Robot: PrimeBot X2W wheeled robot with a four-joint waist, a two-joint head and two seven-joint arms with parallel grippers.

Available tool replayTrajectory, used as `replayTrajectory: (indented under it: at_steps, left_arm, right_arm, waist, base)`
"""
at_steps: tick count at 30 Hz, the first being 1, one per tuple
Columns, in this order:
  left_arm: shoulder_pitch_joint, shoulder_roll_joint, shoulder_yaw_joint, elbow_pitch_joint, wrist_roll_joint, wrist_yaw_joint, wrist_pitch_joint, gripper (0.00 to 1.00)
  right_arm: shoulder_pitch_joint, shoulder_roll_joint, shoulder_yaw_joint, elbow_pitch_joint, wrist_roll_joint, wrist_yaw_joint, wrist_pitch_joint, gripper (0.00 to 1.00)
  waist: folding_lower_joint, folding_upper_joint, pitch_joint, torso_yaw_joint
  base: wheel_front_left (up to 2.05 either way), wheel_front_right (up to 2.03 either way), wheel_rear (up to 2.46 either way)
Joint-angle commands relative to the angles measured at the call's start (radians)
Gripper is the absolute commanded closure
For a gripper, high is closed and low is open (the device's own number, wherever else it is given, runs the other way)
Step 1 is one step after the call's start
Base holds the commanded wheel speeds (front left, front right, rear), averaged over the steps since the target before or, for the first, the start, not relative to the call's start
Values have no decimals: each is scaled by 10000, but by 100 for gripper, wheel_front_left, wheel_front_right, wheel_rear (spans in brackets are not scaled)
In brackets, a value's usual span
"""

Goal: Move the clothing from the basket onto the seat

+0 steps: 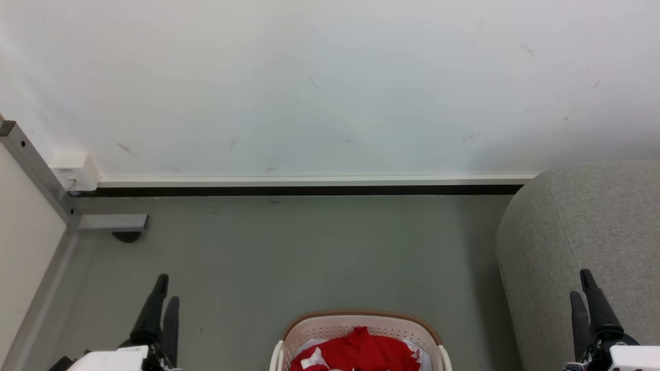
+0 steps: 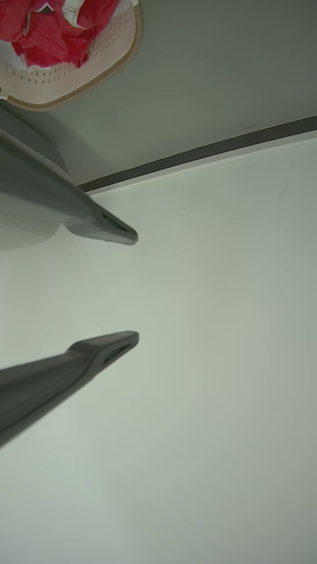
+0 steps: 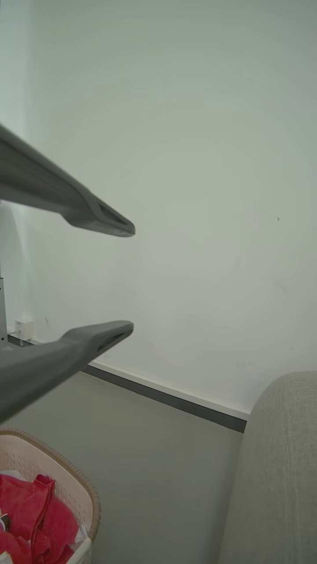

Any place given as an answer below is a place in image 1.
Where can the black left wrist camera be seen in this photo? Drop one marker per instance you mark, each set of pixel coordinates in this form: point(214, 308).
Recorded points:
point(61, 364)

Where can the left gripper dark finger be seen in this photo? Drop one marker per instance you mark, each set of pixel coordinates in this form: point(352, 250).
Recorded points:
point(171, 330)
point(149, 314)

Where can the grey fabric sofa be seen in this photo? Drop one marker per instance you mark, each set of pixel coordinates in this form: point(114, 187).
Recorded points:
point(593, 221)

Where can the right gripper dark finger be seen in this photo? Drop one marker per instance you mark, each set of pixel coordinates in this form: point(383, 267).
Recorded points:
point(599, 306)
point(579, 324)

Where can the grey metal foot bar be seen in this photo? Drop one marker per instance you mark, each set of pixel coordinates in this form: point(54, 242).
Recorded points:
point(111, 222)

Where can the white wall box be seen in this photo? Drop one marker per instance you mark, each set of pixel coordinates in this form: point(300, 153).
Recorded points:
point(76, 167)

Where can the white perforated laundry basket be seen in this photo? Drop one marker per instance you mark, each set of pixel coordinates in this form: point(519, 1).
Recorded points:
point(335, 325)

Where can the white and black baseboard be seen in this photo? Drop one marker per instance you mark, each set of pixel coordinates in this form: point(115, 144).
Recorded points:
point(309, 181)

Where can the red garment with white trim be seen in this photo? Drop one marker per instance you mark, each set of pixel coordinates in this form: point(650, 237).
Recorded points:
point(361, 353)

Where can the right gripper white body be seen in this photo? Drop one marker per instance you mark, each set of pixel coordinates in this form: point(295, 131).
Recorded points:
point(626, 356)

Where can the grey metal partition frame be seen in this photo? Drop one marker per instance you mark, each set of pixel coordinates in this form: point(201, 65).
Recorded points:
point(31, 159)

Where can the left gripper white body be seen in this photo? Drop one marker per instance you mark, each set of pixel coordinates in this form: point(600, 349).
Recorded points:
point(111, 359)

